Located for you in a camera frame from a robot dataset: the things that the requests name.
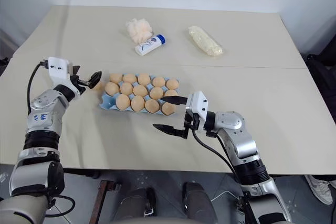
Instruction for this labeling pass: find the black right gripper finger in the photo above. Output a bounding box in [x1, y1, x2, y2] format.
[160, 95, 188, 106]
[152, 123, 185, 139]

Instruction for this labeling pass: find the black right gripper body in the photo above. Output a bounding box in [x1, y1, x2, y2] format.
[182, 109, 202, 140]

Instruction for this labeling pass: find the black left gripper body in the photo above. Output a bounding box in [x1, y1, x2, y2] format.
[69, 75, 87, 95]

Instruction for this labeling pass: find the blue egg carton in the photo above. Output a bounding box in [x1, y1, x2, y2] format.
[98, 73, 181, 117]

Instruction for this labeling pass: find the white bottle with blue cap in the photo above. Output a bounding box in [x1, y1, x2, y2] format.
[134, 34, 167, 57]

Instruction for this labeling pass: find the peach white mesh bath puff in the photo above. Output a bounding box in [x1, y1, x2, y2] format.
[124, 18, 153, 45]

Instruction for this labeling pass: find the pale yellow plastic-wrapped pack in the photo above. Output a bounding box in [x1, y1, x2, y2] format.
[187, 26, 224, 57]

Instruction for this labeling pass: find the dark grey rounded shape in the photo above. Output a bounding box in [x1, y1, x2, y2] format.
[117, 187, 157, 224]
[182, 180, 219, 224]

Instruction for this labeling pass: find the rusty metal bar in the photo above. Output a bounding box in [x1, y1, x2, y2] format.
[90, 179, 122, 224]

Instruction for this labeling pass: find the black bulky bag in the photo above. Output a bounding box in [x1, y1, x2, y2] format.
[305, 38, 336, 124]

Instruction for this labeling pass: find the white sneaker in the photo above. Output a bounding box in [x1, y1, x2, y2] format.
[304, 174, 336, 205]

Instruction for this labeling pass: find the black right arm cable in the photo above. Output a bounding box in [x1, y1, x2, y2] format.
[191, 128, 246, 183]

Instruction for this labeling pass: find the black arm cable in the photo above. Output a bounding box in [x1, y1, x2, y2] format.
[27, 61, 50, 111]
[191, 128, 246, 183]

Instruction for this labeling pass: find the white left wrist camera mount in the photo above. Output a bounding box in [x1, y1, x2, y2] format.
[48, 56, 82, 96]

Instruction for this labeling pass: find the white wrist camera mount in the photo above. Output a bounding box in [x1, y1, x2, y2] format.
[48, 56, 82, 96]
[185, 91, 210, 132]

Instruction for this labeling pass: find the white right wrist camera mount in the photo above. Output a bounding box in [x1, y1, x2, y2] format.
[185, 91, 210, 132]

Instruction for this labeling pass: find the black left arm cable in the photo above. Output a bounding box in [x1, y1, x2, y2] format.
[27, 61, 50, 111]

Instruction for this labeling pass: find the thin white cable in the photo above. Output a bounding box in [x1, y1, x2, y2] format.
[211, 190, 240, 205]

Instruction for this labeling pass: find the black looped cable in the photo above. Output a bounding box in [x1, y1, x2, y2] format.
[48, 194, 76, 219]

